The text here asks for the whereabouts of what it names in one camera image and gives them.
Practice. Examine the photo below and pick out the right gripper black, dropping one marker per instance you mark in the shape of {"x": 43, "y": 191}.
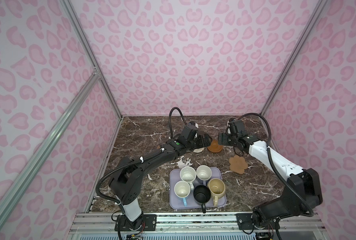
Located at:
{"x": 224, "y": 141}

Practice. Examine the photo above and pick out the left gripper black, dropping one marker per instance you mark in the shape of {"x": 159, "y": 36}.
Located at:
{"x": 202, "y": 143}

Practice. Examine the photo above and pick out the white woven round coaster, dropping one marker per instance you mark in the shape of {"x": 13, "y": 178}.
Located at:
{"x": 197, "y": 151}

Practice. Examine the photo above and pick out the brown wooden round coaster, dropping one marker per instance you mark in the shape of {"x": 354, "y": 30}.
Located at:
{"x": 215, "y": 147}

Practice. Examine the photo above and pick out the cork paw shaped coaster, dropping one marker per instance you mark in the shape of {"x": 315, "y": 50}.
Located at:
{"x": 238, "y": 164}

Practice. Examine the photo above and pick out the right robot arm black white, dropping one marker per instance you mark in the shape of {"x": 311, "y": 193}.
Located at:
{"x": 302, "y": 189}

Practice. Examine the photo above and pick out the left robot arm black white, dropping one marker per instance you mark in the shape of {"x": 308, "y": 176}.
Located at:
{"x": 123, "y": 185}

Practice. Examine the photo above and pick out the beige yellow mug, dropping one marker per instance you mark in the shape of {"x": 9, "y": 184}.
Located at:
{"x": 218, "y": 190}

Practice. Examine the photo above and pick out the lavender serving tray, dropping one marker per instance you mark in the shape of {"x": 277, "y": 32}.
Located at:
{"x": 177, "y": 204}

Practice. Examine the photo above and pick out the black mug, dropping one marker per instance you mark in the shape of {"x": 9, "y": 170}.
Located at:
{"x": 202, "y": 196}

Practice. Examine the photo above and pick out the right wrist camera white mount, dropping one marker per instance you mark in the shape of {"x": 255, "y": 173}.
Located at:
{"x": 236, "y": 127}

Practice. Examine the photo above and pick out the white mug blue handle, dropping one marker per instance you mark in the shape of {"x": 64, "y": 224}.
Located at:
{"x": 182, "y": 190}

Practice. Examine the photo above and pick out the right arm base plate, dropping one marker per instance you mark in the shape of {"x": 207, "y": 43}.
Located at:
{"x": 245, "y": 222}

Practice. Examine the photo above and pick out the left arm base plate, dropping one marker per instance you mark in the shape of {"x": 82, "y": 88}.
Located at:
{"x": 145, "y": 222}

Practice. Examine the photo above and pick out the aluminium mounting rail front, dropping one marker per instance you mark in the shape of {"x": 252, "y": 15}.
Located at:
{"x": 196, "y": 226}

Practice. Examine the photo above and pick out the aluminium frame diagonal bar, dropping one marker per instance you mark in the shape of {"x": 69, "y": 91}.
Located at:
{"x": 28, "y": 174}

